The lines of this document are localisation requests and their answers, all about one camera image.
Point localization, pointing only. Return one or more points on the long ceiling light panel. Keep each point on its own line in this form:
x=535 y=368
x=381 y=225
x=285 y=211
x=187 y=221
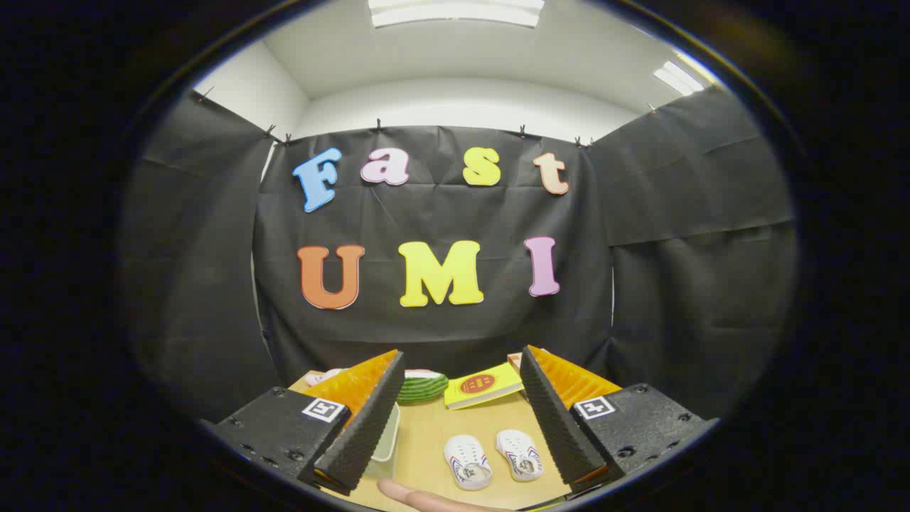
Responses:
x=455 y=11

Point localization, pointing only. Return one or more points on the beige book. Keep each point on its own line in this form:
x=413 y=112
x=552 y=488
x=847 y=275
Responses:
x=514 y=361

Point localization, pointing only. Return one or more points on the white shoe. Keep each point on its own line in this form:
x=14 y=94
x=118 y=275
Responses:
x=467 y=455
x=517 y=449

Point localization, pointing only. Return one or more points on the yellow book with red circle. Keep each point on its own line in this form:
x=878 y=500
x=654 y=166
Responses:
x=483 y=386

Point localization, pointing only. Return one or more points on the small ceiling light panel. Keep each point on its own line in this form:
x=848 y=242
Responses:
x=677 y=77

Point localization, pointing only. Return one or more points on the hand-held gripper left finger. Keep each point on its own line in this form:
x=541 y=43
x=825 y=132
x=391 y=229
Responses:
x=370 y=419

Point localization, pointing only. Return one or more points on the pink and green plush toy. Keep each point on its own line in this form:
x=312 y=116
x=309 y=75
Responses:
x=323 y=376

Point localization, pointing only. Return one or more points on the watermelon slice plush toy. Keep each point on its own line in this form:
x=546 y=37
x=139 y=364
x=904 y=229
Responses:
x=421 y=387

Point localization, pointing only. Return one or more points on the black backdrop cloth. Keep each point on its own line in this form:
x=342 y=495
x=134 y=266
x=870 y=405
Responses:
x=441 y=213

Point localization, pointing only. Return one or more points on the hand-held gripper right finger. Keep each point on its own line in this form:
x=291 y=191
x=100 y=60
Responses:
x=551 y=419

